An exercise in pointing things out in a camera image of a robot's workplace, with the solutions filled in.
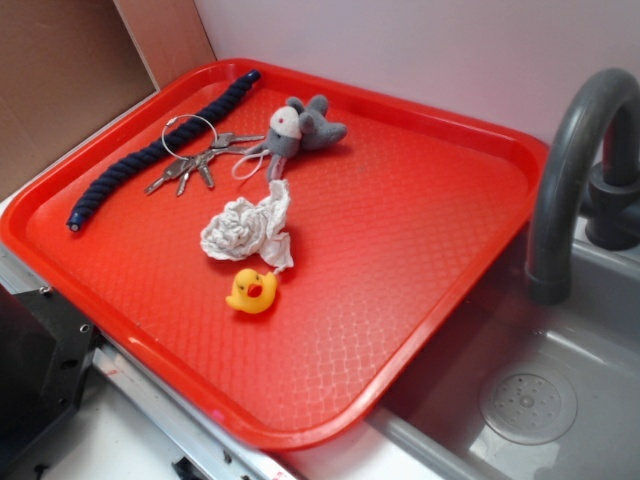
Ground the grey plush toy keychain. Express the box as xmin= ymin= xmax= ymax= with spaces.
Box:
xmin=231 ymin=94 xmax=348 ymax=182

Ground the dark blue twisted rope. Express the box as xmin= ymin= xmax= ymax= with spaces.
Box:
xmin=65 ymin=69 xmax=262 ymax=233

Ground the silver key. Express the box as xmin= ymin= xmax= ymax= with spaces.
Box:
xmin=176 ymin=156 xmax=197 ymax=197
xmin=144 ymin=159 xmax=190 ymax=195
xmin=196 ymin=154 xmax=215 ymax=189

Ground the brown cardboard panel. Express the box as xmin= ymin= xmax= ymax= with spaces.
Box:
xmin=1 ymin=1 xmax=215 ymax=198

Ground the crumpled white cloth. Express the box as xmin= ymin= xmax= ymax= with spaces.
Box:
xmin=200 ymin=180 xmax=294 ymax=274

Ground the silver key lower middle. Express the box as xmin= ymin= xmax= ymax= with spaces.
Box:
xmin=176 ymin=156 xmax=197 ymax=197

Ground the aluminium frame rail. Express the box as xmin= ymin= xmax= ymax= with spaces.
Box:
xmin=0 ymin=244 xmax=301 ymax=480

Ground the red plastic tray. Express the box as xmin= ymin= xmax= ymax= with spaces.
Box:
xmin=1 ymin=60 xmax=547 ymax=451

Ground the black metal mount block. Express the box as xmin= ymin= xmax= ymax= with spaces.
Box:
xmin=1 ymin=289 xmax=94 ymax=448

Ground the silver key pointing right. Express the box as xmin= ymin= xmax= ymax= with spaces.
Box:
xmin=211 ymin=132 xmax=265 ymax=148

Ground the grey sink drain cover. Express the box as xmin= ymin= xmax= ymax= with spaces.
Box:
xmin=478 ymin=362 xmax=578 ymax=445

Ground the grey plastic sink basin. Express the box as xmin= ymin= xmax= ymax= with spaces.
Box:
xmin=370 ymin=236 xmax=639 ymax=479

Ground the silver key lower left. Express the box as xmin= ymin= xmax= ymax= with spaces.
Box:
xmin=144 ymin=159 xmax=190 ymax=195

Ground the grey toy faucet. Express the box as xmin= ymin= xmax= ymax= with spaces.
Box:
xmin=525 ymin=68 xmax=639 ymax=305

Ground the yellow rubber duck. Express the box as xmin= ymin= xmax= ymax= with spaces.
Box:
xmin=225 ymin=268 xmax=278 ymax=314

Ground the silver key lower right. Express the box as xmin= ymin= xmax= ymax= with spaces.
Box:
xmin=196 ymin=154 xmax=215 ymax=189

